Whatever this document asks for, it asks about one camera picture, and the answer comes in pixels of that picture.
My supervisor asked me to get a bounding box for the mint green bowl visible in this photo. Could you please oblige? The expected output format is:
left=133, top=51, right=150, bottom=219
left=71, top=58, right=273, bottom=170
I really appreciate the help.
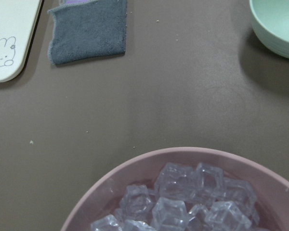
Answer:
left=249, top=0, right=289, bottom=58

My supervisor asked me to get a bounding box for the grey folded cloth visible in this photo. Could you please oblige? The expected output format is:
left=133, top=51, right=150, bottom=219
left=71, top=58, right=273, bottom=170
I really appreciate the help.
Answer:
left=48, top=0, right=127, bottom=65

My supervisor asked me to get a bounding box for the cream rabbit tray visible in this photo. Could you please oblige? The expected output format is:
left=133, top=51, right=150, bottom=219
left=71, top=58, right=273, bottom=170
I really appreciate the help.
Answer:
left=0, top=0, right=43, bottom=83

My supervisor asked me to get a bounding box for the pink bowl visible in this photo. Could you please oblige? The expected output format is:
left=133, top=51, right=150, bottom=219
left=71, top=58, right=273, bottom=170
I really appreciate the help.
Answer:
left=61, top=147, right=289, bottom=231

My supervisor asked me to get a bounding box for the pile of ice cubes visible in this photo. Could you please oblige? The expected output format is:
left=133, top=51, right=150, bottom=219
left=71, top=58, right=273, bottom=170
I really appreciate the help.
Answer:
left=91, top=163, right=260, bottom=231

